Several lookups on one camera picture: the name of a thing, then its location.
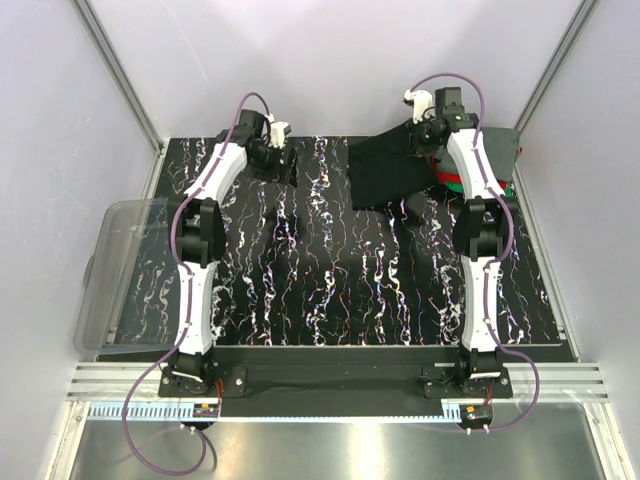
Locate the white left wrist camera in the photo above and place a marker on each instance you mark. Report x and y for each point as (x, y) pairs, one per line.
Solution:
(278, 132)

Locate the folded red t shirt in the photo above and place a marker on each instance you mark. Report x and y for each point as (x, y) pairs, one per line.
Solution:
(444, 167)

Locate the aluminium frame rail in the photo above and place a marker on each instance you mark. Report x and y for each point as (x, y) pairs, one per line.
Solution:
(111, 380)

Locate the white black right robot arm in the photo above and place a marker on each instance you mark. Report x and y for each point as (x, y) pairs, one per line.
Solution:
(483, 230)

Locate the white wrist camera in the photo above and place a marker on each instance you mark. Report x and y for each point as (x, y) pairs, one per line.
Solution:
(278, 132)
(422, 104)

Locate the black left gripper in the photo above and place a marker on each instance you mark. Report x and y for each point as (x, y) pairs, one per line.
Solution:
(284, 163)

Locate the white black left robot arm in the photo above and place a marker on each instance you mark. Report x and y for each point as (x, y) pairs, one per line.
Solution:
(197, 241)

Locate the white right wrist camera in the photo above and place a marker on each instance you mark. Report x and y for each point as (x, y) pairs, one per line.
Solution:
(422, 104)

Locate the folded green t shirt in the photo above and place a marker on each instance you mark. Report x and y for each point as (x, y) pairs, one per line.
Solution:
(458, 187)

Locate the white slotted cable duct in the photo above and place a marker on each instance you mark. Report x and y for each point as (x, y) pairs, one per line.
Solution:
(150, 411)

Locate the right aluminium corner post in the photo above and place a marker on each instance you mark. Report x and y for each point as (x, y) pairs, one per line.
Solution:
(574, 29)

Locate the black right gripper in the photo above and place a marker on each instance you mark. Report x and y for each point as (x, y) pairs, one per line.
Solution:
(423, 145)

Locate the black t shirt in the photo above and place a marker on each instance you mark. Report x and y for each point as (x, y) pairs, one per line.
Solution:
(385, 168)

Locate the left aluminium corner post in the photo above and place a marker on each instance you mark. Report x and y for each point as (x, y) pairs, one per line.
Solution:
(107, 52)

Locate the aluminium corner post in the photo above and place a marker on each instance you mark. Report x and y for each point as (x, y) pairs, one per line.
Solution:
(107, 52)
(574, 29)

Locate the folded grey t shirt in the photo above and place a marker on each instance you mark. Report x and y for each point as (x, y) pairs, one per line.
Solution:
(502, 147)

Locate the clear plastic bin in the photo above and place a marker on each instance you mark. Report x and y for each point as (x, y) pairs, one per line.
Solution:
(129, 283)

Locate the black marble pattern mat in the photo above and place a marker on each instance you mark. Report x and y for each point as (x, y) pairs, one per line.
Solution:
(303, 268)

